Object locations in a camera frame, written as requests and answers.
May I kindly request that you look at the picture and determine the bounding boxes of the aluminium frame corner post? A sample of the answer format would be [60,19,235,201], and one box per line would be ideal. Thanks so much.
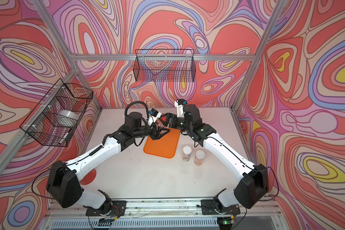
[231,0,288,112]

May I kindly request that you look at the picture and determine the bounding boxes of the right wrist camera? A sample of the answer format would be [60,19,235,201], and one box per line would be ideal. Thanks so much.
[174,99,187,117]

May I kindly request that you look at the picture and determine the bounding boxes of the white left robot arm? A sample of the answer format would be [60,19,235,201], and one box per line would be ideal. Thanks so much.
[46,109,169,216]

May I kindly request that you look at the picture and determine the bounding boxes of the white bowl in basket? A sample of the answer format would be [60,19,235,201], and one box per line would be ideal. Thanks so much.
[55,110,79,127]

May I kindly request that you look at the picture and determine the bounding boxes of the black wire basket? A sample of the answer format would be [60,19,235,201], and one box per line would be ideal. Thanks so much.
[20,79,94,147]
[133,48,196,82]

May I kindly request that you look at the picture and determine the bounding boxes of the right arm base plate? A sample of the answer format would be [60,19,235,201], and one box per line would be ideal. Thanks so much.
[197,198,241,216]

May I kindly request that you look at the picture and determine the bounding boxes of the red pen cup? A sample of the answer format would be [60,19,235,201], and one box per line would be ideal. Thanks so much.
[80,169,97,186]

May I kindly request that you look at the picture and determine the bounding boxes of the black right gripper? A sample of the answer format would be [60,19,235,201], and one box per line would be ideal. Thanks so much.
[159,113,192,132]

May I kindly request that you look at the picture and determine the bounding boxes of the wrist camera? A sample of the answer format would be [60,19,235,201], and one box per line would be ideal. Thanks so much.
[174,99,187,117]
[148,109,162,126]

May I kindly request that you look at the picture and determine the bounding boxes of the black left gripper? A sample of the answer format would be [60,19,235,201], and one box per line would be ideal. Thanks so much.
[132,122,169,141]

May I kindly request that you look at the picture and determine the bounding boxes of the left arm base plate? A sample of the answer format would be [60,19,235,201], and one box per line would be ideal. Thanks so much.
[86,200,127,217]

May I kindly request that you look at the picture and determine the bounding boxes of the black wire basket left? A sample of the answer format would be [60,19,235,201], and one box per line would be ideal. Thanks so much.
[20,79,94,147]

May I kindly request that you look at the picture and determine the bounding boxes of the orange tray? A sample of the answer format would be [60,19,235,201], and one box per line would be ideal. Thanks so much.
[143,129,181,159]

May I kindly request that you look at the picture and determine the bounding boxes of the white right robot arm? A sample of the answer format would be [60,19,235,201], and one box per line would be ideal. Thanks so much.
[158,104,269,209]

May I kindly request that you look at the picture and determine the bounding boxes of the black wire basket back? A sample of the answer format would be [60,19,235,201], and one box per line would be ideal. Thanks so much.
[133,48,196,82]

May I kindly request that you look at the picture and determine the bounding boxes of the patterned lid candy jar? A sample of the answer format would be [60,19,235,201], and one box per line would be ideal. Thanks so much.
[194,150,205,166]

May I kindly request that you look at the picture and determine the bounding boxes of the white lid candy jar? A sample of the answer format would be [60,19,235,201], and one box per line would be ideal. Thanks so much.
[182,146,192,162]

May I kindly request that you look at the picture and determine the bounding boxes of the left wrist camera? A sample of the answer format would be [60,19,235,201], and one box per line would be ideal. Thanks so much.
[148,109,162,126]

